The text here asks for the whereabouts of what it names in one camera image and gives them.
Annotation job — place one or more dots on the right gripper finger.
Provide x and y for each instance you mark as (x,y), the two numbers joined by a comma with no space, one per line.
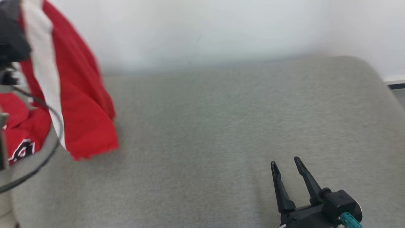
(308,180)
(282,193)

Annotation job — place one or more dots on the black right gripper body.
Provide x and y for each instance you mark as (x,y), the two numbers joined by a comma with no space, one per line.
(303,218)

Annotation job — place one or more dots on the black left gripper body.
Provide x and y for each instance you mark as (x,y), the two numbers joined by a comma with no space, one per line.
(11,34)

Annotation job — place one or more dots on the red jersey white sleeves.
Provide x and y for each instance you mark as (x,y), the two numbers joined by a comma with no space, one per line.
(22,126)

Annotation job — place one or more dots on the red shorts white stripe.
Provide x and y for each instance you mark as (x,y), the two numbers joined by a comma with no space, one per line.
(82,95)

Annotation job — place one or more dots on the white black baseboard strip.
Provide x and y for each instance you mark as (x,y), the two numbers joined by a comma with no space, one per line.
(395,83)

